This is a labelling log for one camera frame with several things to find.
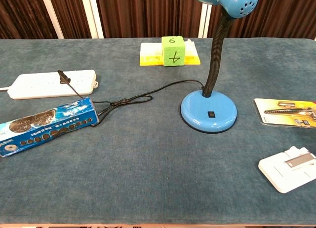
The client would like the dark brown pleated curtain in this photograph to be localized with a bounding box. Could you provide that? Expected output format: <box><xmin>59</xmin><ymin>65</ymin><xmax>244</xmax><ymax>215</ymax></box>
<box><xmin>0</xmin><ymin>0</ymin><xmax>316</xmax><ymax>40</ymax></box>

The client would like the white frame post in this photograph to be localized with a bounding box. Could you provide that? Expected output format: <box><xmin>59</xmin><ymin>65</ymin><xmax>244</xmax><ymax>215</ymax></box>
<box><xmin>79</xmin><ymin>0</ymin><xmax>105</xmax><ymax>39</ymax></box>
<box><xmin>39</xmin><ymin>0</ymin><xmax>65</xmax><ymax>39</ymax></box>
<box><xmin>198</xmin><ymin>2</ymin><xmax>212</xmax><ymax>38</ymax></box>

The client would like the blue cookie box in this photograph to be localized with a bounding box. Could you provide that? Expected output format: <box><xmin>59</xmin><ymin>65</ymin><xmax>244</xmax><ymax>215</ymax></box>
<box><xmin>0</xmin><ymin>97</ymin><xmax>100</xmax><ymax>158</ymax></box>

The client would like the black lamp power cord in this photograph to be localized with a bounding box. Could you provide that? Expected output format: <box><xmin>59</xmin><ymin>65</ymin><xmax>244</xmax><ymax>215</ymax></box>
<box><xmin>57</xmin><ymin>70</ymin><xmax>206</xmax><ymax>128</ymax></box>

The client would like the white power strip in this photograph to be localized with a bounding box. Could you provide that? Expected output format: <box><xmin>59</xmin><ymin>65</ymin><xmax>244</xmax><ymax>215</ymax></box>
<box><xmin>6</xmin><ymin>69</ymin><xmax>99</xmax><ymax>100</ymax></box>

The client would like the blue gooseneck desk lamp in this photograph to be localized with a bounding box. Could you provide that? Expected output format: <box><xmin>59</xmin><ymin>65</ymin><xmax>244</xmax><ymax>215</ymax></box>
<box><xmin>180</xmin><ymin>0</ymin><xmax>259</xmax><ymax>134</ymax></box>

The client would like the blue-green table cloth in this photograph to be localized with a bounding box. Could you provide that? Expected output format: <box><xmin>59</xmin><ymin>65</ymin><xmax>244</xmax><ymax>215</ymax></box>
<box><xmin>0</xmin><ymin>37</ymin><xmax>316</xmax><ymax>227</ymax></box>

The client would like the green sticky note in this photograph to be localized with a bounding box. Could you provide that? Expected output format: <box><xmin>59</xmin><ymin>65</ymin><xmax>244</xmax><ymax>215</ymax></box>
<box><xmin>161</xmin><ymin>36</ymin><xmax>186</xmax><ymax>67</ymax></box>

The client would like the white folding phone stand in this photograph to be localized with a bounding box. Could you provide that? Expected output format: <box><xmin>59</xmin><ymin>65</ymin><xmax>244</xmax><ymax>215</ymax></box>
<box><xmin>258</xmin><ymin>146</ymin><xmax>316</xmax><ymax>194</ymax></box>

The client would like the yellow and white flat box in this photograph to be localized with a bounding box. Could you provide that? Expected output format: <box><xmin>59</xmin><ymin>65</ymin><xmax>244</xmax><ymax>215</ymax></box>
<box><xmin>139</xmin><ymin>38</ymin><xmax>201</xmax><ymax>67</ymax></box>

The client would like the razor in yellow blister pack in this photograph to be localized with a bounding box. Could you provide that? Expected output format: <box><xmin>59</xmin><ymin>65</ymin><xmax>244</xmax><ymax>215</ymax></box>
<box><xmin>253</xmin><ymin>98</ymin><xmax>316</xmax><ymax>129</ymax></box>

